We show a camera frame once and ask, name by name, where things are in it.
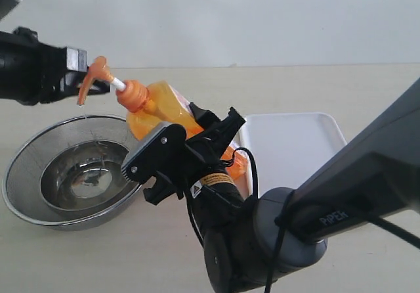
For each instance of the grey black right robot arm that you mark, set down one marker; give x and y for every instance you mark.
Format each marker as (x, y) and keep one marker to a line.
(252, 242)

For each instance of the orange pump soap bottle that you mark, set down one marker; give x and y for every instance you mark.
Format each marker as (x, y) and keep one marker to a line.
(146, 106)

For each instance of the steel mesh colander bowl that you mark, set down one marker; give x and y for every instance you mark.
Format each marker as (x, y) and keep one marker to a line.
(21, 183)

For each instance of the small stainless steel bowl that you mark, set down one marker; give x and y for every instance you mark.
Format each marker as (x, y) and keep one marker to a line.
(85, 178)

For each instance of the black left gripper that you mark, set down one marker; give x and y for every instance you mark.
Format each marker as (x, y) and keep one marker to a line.
(33, 72)

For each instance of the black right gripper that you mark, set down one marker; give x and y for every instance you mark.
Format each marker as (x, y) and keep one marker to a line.
(210, 151)

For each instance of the white rectangular plastic tray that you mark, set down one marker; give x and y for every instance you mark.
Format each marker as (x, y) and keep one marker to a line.
(288, 148)

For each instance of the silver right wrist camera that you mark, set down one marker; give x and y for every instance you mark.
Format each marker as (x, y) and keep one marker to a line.
(153, 151)

